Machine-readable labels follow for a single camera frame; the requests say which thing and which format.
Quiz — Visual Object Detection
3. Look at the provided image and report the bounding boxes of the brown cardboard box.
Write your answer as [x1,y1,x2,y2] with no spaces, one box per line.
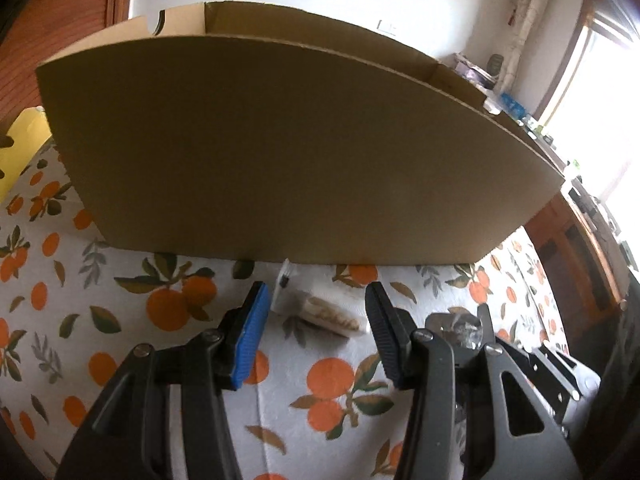
[35,0,566,266]

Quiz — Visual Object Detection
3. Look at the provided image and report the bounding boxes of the white biscuit packet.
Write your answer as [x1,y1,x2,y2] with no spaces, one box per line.
[269,258,374,339]

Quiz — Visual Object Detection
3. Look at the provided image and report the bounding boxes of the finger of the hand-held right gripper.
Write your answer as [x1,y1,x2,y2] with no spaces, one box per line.
[479,303,600,421]

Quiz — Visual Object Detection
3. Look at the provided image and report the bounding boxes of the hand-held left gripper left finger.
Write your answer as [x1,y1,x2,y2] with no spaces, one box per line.
[55,281,271,480]

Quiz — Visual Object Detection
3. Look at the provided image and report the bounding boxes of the yellow plush pillow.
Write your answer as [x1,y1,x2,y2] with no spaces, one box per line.
[0,106,54,202]

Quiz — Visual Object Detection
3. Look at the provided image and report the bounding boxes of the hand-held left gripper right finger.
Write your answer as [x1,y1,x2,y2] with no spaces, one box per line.
[365,282,583,480]

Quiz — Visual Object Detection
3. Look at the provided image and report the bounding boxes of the wooden wardrobe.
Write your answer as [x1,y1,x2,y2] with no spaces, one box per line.
[0,0,137,128]

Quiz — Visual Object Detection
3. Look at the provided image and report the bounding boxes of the orange print bed sheet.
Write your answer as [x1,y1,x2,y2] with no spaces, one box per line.
[0,140,573,480]

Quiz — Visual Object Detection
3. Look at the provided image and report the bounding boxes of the wooden cabinet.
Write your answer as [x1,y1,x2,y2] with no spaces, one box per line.
[525,192,632,347]

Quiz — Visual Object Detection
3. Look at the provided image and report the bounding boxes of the bright window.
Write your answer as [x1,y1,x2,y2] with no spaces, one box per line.
[537,0,640,243]

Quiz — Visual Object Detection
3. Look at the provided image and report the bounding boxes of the silver snack packet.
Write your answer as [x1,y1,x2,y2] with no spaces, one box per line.
[429,311,485,351]

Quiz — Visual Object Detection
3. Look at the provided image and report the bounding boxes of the white wrapped pipe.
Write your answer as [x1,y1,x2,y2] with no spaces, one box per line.
[499,0,557,97]

